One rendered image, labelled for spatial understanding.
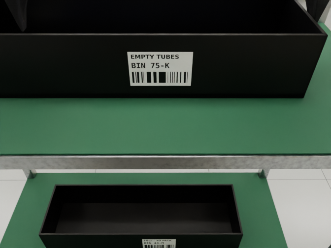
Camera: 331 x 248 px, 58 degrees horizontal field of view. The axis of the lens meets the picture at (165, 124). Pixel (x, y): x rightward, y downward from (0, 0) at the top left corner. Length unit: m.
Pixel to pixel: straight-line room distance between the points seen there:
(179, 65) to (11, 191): 1.37
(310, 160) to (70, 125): 0.34
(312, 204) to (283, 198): 0.13
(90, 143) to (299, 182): 1.39
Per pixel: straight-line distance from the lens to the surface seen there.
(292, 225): 1.54
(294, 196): 1.64
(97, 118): 0.47
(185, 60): 0.46
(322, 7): 0.53
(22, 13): 0.57
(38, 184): 1.21
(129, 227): 1.02
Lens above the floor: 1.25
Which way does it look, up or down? 42 degrees down
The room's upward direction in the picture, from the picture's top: straight up
